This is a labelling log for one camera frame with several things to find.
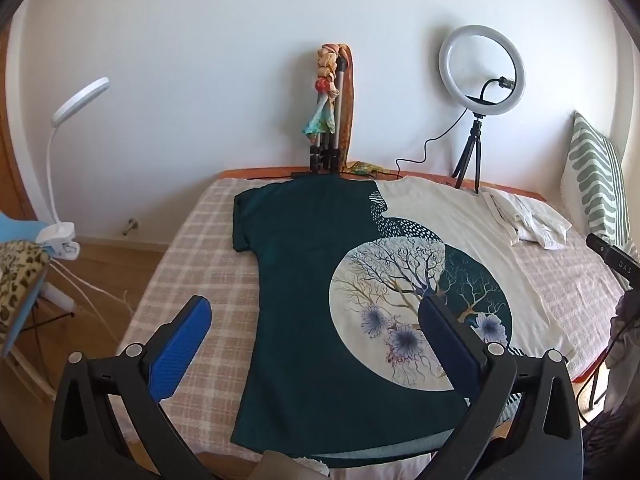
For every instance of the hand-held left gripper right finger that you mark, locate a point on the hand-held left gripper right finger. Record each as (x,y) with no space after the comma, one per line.
(450,345)

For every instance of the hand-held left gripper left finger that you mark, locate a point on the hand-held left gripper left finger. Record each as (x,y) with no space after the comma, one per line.
(182,340)

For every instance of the green and cream printed t-shirt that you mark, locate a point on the green and cream printed t-shirt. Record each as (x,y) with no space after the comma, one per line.
(300,285)

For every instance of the person's right forearm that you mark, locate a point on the person's right forearm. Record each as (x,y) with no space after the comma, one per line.
(627,330)

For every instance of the green and white patterned pillow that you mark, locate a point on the green and white patterned pillow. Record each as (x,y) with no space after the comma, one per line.
(595,180)

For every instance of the white shirt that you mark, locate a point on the white shirt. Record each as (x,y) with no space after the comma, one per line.
(530,220)

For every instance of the metal door stopper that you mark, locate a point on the metal door stopper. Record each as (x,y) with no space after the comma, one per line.
(131,225)

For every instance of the beige cloth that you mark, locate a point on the beige cloth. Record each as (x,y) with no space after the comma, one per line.
(280,467)

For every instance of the leopard print cloth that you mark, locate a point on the leopard print cloth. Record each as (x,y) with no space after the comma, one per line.
(20,280)

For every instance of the black gooseneck phone holder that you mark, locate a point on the black gooseneck phone holder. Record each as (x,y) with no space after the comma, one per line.
(505,81)

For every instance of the wooden door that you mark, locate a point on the wooden door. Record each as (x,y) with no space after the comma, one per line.
(12,185)

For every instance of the silver folded tripod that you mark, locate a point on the silver folded tripod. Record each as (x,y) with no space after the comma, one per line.
(340,110)

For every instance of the white clip-on lamp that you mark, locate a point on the white clip-on lamp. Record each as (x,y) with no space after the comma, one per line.
(82,95)

